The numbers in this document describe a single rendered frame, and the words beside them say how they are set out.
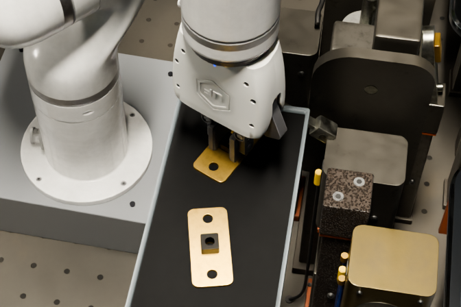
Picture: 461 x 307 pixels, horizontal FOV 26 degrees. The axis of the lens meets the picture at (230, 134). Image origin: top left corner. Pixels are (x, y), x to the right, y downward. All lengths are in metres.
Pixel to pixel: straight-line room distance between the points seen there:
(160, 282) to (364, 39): 0.37
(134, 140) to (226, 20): 0.68
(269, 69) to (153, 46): 0.86
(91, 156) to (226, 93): 0.52
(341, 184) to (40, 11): 0.38
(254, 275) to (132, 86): 0.65
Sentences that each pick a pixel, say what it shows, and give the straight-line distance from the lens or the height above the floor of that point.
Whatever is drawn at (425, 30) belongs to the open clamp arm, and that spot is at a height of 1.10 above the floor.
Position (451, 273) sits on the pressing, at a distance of 1.14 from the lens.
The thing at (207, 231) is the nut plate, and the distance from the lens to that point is 0.96.
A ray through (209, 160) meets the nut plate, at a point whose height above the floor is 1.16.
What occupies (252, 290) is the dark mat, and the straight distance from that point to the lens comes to 0.93.
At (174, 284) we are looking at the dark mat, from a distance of 0.93.
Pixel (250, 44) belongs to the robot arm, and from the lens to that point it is 0.83.
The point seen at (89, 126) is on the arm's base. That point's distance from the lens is 1.32.
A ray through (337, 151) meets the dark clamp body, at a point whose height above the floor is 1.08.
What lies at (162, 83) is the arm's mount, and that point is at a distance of 1.53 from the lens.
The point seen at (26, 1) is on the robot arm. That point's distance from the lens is 1.11.
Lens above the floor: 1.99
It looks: 54 degrees down
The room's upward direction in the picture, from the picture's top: straight up
